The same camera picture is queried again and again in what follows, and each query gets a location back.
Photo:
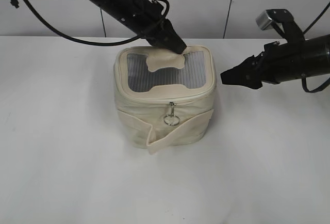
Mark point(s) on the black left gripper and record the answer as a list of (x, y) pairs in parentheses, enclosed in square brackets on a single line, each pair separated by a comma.
[(147, 19)]

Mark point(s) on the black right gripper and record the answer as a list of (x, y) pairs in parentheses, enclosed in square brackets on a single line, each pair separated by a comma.
[(276, 64)]

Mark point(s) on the cream bag with mesh top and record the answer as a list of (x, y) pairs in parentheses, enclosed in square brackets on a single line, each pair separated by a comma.
[(147, 79)]

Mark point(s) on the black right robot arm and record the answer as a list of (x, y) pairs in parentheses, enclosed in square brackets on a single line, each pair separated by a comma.
[(315, 61)]

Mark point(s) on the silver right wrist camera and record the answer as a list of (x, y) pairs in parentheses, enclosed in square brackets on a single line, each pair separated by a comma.
[(264, 21)]

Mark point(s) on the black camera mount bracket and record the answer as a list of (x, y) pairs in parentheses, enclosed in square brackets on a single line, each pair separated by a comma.
[(282, 21)]

